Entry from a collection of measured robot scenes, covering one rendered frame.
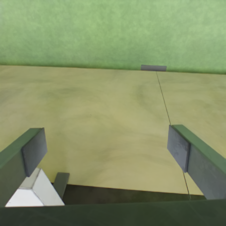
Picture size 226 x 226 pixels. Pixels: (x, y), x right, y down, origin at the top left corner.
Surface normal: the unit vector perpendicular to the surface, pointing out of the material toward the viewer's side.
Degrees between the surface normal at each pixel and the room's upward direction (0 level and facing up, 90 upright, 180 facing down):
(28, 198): 0
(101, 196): 90
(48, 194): 90
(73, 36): 0
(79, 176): 90
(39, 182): 90
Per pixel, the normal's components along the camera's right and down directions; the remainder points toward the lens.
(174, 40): -0.08, 0.64
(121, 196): 0.00, -0.77
